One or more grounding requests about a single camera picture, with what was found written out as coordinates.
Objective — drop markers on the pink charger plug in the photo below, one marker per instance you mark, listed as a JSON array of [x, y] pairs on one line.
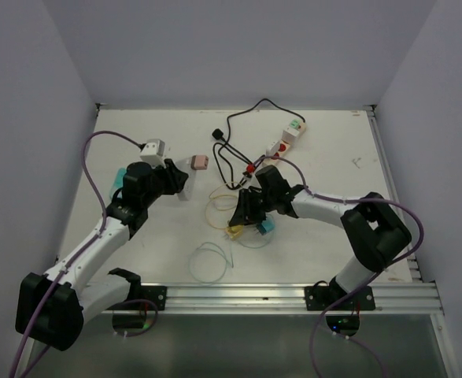
[[199, 162]]

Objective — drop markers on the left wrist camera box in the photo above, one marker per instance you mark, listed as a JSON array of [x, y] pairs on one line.
[[152, 152]]

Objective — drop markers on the right wrist camera red mount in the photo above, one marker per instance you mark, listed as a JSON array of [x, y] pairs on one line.
[[249, 170]]

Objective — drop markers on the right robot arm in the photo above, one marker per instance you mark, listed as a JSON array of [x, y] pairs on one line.
[[375, 232]]

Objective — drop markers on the white triangular power socket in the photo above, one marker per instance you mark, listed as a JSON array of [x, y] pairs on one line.
[[185, 166]]

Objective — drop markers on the green charger on beige strip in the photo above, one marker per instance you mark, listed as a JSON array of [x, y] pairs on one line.
[[295, 124]]

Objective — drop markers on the beige power strip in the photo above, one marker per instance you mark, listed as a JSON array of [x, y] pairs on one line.
[[285, 147]]

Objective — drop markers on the teal charger plug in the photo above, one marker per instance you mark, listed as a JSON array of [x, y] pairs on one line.
[[265, 227]]

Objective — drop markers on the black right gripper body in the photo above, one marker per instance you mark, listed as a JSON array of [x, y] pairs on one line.
[[264, 201]]

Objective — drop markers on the yellow charger plug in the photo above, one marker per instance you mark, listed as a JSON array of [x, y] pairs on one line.
[[233, 232]]

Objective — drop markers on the aluminium table edge rail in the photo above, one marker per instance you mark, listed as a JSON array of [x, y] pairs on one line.
[[182, 245]]

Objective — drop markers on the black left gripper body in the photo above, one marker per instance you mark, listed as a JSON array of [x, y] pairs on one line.
[[164, 180]]

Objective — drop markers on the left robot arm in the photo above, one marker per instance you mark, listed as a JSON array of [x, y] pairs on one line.
[[54, 307]]

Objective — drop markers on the white charger on beige strip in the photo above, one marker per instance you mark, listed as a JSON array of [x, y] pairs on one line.
[[273, 149]]

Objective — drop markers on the teal triangular power socket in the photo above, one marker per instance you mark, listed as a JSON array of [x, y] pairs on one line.
[[115, 190]]

